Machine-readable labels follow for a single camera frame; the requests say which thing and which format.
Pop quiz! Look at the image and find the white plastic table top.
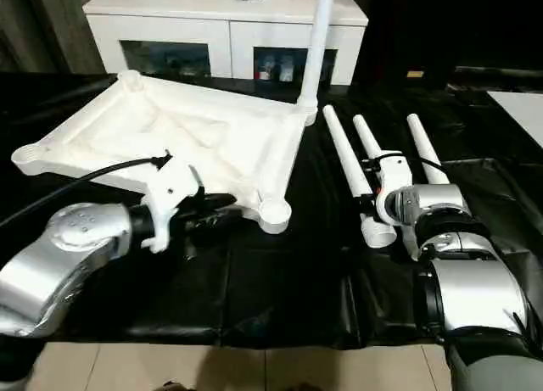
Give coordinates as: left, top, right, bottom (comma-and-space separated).
10, 70, 319, 236

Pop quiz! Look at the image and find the black work mat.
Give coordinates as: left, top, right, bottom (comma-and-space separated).
0, 70, 543, 352

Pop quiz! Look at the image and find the white flat panel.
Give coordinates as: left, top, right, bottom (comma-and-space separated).
485, 89, 543, 150

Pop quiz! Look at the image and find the white glass-door cabinet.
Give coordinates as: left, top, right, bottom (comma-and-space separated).
82, 0, 369, 87

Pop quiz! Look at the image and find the grey pleated curtain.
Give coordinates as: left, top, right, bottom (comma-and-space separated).
0, 0, 107, 74

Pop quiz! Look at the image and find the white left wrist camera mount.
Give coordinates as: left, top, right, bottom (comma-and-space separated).
142, 155, 204, 253

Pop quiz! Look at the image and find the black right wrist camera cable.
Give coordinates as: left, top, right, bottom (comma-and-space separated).
361, 152, 402, 171

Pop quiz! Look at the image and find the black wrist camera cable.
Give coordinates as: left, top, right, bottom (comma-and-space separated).
0, 151, 173, 226
361, 152, 402, 171

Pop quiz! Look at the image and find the black left wrist camera cable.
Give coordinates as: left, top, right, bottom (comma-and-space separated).
0, 151, 173, 226

